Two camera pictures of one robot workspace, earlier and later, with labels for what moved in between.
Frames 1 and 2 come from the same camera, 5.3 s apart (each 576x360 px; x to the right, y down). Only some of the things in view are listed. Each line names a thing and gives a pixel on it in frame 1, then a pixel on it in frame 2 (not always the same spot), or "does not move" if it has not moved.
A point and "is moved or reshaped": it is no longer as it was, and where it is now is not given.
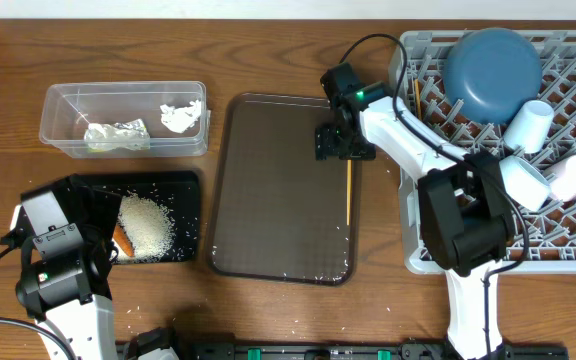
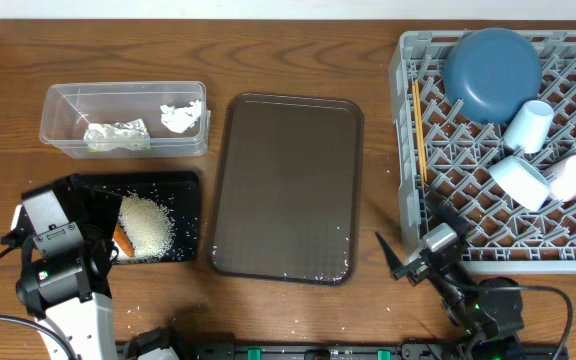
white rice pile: (147, 226) does not move
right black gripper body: (332, 140) → (419, 271)
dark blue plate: (489, 73) does not move
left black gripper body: (100, 220) does not move
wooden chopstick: (349, 189) is moved or reshaped
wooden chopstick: (417, 83) does not move
